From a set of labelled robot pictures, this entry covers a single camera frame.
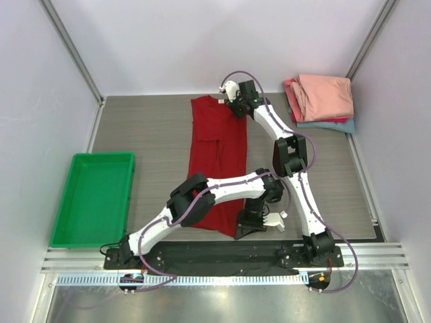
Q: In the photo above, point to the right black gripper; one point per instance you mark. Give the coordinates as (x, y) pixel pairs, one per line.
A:
(236, 108)

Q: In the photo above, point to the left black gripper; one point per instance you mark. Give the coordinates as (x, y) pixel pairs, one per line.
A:
(246, 226)

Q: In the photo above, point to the red t shirt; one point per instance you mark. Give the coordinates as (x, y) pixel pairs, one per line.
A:
(219, 150)

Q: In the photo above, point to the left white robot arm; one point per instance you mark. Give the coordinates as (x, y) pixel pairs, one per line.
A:
(190, 203)

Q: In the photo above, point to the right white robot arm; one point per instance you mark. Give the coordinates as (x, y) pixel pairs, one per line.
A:
(290, 163)

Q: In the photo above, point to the salmon folded t shirt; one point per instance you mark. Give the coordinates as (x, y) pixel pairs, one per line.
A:
(292, 100)

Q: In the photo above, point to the pink folded t shirt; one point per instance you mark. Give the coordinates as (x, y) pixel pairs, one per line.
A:
(324, 97)

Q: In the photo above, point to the magenta folded t shirt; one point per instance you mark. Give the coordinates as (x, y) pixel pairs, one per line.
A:
(334, 120)

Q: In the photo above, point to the green plastic tray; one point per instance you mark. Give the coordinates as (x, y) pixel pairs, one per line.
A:
(95, 203)

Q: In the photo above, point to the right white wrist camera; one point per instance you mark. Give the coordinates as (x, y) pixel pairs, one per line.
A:
(231, 89)

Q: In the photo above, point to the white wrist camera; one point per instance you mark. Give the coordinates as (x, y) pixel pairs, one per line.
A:
(231, 89)
(275, 220)

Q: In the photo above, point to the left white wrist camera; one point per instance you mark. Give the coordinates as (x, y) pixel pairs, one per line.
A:
(275, 220)

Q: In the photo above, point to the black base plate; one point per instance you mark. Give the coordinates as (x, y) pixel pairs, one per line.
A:
(226, 254)

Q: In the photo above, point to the slotted cable duct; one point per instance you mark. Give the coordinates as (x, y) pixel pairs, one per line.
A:
(135, 280)

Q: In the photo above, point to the aluminium front rail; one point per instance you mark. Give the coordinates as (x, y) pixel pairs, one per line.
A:
(371, 256)

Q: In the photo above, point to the right aluminium frame post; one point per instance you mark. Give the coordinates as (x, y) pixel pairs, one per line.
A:
(376, 28)

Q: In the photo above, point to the aluminium frame post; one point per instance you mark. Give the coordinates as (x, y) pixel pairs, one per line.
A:
(70, 47)
(376, 28)

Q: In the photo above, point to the left aluminium frame post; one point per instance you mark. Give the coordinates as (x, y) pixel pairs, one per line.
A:
(70, 47)

